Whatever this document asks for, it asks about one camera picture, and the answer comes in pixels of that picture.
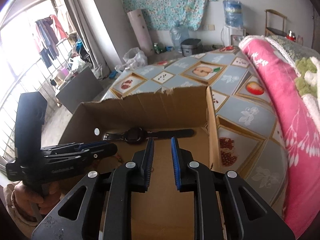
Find blue water dispenser bottle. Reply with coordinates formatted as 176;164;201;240
222;0;244;28

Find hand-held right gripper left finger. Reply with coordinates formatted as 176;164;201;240
31;137;155;240

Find brown cardboard box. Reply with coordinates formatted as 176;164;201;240
58;85;227;240

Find black strap watch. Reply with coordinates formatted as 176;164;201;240
104;127;195;145

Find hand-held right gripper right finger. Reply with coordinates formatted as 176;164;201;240
171;136;295;240

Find pale pink rolled mat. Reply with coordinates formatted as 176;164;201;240
127;9;154;57

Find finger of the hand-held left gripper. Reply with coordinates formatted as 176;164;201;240
44;144;118;167
40;141;112;153

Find pink blanket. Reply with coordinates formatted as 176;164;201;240
239;35;320;240

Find empty clear water jug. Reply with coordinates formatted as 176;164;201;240
171;26;189;53

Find white water dispenser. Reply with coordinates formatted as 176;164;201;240
221;25;247;48

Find person's left hand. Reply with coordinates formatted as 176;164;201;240
5;180;62;223

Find grey cabinet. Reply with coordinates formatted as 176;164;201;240
55;66;103;113

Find hanging clothes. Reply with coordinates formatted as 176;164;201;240
32;14;68;68

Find grey curtain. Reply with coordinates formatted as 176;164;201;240
60;0;118;79

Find white plastic bag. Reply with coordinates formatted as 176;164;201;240
115;47;148;74

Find grey rice cooker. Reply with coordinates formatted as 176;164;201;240
180;39;202;57

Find fruit print tablecloth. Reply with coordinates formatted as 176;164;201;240
109;45;290;205

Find floral teal hanging cloth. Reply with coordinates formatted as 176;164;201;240
120;0;217;31

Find pile of clothes and bags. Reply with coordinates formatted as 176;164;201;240
66;37;93;77

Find wooden chair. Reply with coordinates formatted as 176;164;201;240
264;9;288;38

